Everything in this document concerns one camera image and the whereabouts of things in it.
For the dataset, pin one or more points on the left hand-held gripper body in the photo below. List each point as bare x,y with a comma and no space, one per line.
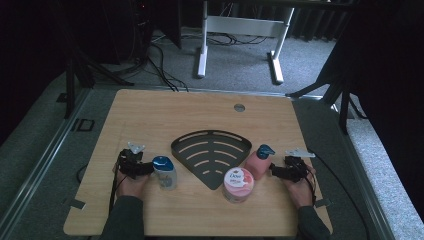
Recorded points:
130,163

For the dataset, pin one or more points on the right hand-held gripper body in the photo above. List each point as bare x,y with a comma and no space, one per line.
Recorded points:
295,168

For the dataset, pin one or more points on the clear bottle with blue cap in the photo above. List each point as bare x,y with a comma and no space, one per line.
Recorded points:
165,173

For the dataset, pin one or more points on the pink bottle with blue pump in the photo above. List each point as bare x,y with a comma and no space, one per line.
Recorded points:
258,163

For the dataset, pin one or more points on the white jar with pink lid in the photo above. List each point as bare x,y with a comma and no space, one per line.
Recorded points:
238,185

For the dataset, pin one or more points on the dark grey corner shelf rack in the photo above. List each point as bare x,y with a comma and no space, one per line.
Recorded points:
213,143

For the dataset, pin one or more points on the person's left hand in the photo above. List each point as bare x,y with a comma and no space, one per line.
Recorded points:
131,187

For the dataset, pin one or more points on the person's right hand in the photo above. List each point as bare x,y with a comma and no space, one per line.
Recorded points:
301,193

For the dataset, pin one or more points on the grey tape piece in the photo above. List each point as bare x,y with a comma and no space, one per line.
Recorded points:
323,202
74,203

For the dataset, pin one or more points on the black tape rectangle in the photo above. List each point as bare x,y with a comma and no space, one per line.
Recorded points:
83,125

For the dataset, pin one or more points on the grey table grommet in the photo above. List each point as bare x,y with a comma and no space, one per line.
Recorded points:
239,107

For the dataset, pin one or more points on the black metal stand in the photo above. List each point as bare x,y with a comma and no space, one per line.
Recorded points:
343,100

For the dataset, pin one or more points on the black tripod stand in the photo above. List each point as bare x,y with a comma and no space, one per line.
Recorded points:
70,83

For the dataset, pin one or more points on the white desk frame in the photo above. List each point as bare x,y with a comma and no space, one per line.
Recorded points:
243,26

